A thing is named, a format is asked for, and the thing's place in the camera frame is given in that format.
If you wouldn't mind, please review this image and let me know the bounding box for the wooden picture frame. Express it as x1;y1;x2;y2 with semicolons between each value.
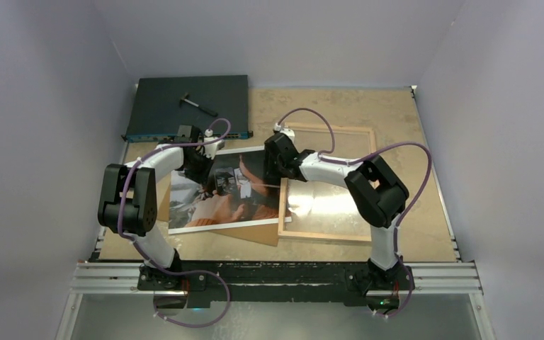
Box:
277;122;378;244

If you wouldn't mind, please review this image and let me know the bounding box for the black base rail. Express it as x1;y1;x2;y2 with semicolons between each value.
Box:
137;260;415;310

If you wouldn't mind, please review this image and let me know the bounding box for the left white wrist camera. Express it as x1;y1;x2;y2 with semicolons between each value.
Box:
203;129;225;159

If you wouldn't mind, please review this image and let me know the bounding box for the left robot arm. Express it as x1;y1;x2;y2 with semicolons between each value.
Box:
97;125;225;290

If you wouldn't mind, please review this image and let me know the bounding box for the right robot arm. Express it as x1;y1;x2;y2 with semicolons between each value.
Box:
264;131;409;288

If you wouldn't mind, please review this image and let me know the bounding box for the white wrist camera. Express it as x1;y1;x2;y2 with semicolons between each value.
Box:
273;123;295;142
203;129;225;159

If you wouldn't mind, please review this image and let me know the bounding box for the printed photo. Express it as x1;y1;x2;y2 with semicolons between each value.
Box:
166;146;292;235

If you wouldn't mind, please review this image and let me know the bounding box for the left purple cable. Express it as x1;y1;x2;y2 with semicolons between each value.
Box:
115;117;232;329

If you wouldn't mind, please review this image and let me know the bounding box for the small black hammer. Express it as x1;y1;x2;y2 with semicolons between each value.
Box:
179;93;219;118

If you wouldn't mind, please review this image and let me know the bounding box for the aluminium extrusion rail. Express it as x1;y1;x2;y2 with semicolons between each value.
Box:
71;262;483;294

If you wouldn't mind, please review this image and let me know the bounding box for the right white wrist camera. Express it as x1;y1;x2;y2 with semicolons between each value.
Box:
273;123;295;142

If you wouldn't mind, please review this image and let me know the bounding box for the dark network switch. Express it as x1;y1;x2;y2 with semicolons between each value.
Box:
123;75;254;142

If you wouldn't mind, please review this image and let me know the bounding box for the brown backing board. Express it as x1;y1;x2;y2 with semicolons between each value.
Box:
155;178;279;247

